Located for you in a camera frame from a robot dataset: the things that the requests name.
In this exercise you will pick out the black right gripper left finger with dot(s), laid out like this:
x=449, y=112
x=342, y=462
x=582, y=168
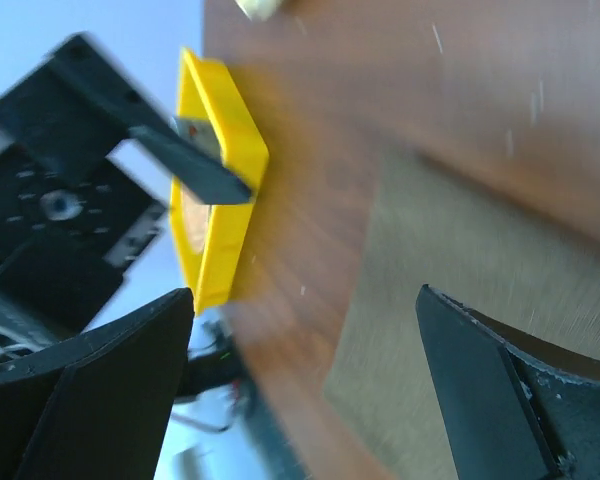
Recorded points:
x=96, y=406

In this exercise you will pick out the brown cloth napkin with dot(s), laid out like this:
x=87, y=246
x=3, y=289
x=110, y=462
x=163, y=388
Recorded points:
x=428, y=227

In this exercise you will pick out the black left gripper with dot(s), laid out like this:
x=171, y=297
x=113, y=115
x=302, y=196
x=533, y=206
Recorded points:
x=71, y=221

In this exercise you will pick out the beige round plate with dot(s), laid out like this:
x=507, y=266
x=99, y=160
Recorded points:
x=259, y=10

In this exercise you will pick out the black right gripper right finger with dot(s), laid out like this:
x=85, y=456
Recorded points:
x=514, y=406

